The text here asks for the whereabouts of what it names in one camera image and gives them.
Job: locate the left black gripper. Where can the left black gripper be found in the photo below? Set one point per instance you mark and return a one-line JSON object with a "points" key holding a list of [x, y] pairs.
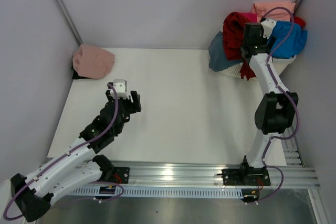
{"points": [[135, 99]]}

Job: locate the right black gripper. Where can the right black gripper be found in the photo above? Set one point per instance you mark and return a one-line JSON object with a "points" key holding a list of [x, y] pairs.
{"points": [[263, 40]]}

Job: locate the dark red t-shirt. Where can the dark red t-shirt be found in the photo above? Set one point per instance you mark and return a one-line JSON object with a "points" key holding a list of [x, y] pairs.
{"points": [[233, 28]]}

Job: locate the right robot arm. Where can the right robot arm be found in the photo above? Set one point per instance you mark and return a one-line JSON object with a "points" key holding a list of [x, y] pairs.
{"points": [[276, 110]]}

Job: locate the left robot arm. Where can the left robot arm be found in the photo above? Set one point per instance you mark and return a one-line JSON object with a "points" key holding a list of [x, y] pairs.
{"points": [[81, 163]]}

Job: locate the magenta t-shirt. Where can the magenta t-shirt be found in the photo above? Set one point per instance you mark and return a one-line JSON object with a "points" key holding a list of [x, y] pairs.
{"points": [[252, 18]]}

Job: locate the salmon pink t-shirt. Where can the salmon pink t-shirt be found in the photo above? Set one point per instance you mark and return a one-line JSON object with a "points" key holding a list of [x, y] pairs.
{"points": [[261, 8]]}

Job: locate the slate blue t-shirt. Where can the slate blue t-shirt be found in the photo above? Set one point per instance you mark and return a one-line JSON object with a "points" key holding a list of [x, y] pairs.
{"points": [[217, 58]]}

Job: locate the bright red t-shirt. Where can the bright red t-shirt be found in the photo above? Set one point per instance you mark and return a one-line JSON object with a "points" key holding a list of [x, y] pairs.
{"points": [[301, 22]]}

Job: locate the folded pink t-shirt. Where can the folded pink t-shirt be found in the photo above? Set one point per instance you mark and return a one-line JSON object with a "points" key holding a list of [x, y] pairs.
{"points": [[92, 62]]}

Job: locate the left corner aluminium profile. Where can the left corner aluminium profile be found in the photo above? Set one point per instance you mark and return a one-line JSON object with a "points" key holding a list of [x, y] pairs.
{"points": [[68, 21]]}

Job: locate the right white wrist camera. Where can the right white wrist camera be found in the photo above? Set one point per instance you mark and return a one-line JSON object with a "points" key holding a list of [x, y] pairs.
{"points": [[268, 25]]}

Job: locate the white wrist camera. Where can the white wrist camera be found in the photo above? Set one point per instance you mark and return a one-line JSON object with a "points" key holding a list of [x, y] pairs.
{"points": [[268, 25], [119, 89]]}

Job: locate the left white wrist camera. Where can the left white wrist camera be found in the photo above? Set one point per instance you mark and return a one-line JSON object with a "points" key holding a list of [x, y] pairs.
{"points": [[119, 89]]}

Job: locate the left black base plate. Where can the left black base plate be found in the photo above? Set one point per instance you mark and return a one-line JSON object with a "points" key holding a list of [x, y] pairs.
{"points": [[119, 175]]}

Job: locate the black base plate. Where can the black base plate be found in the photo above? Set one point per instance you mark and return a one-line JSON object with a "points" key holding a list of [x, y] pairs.
{"points": [[249, 177], [119, 175]]}

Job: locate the aluminium mounting rail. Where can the aluminium mounting rail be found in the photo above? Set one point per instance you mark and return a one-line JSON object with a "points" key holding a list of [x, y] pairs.
{"points": [[150, 174]]}

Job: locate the white slotted cable duct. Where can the white slotted cable duct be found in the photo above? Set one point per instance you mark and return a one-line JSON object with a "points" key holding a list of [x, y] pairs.
{"points": [[173, 192]]}

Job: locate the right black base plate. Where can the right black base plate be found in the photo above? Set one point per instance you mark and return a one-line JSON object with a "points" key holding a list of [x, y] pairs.
{"points": [[249, 177]]}

